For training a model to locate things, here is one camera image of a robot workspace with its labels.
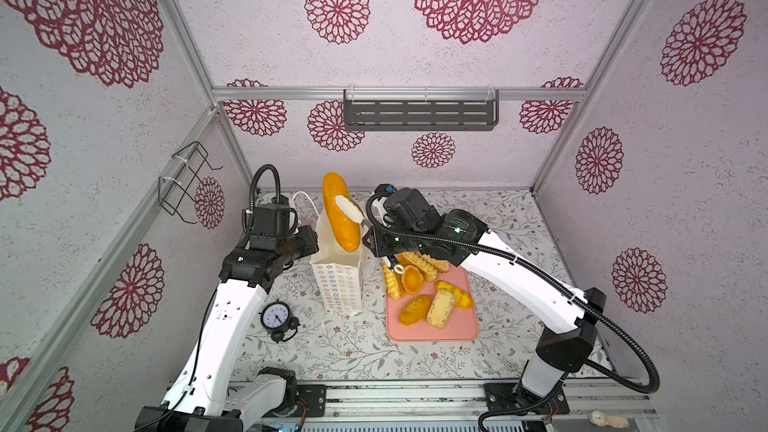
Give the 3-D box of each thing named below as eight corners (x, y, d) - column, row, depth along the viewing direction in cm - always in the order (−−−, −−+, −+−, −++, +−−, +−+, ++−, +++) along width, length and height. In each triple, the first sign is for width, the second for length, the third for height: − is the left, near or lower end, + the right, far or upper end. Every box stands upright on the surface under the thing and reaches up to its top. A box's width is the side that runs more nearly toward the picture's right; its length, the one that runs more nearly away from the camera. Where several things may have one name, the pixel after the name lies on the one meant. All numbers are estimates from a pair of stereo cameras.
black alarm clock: (278, 349, 84) (274, 345, 81) (257, 317, 90) (253, 313, 87) (304, 328, 87) (302, 324, 85) (283, 299, 93) (280, 294, 90)
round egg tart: (402, 295, 92) (403, 287, 88) (401, 273, 97) (401, 264, 93) (422, 295, 92) (424, 287, 88) (420, 273, 97) (422, 264, 93)
